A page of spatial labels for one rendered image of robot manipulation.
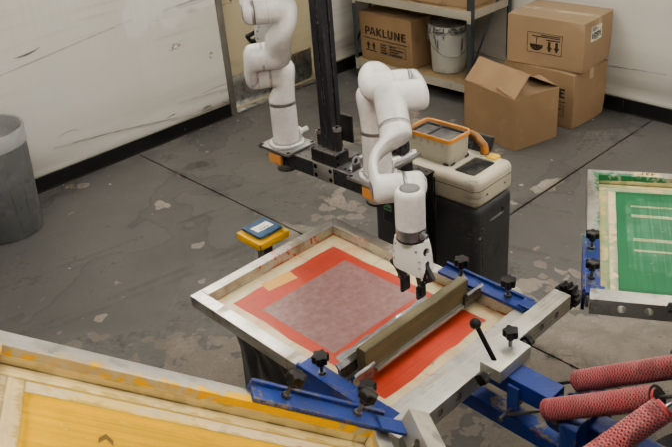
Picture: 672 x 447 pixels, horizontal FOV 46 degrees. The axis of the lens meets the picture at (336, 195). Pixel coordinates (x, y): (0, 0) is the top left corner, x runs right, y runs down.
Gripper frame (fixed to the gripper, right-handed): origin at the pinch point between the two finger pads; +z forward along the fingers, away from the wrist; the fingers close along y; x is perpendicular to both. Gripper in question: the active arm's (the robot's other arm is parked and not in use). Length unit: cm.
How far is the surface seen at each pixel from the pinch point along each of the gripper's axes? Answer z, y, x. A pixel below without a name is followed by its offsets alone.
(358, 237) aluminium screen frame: 14, 46, -26
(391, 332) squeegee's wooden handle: 8.0, -1.0, 9.7
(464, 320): 18.2, -3.4, -16.7
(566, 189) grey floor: 111, 106, -256
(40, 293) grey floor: 112, 257, 8
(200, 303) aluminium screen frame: 15, 56, 29
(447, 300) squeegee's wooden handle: 10.0, -1.3, -12.1
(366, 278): 18.0, 31.6, -14.1
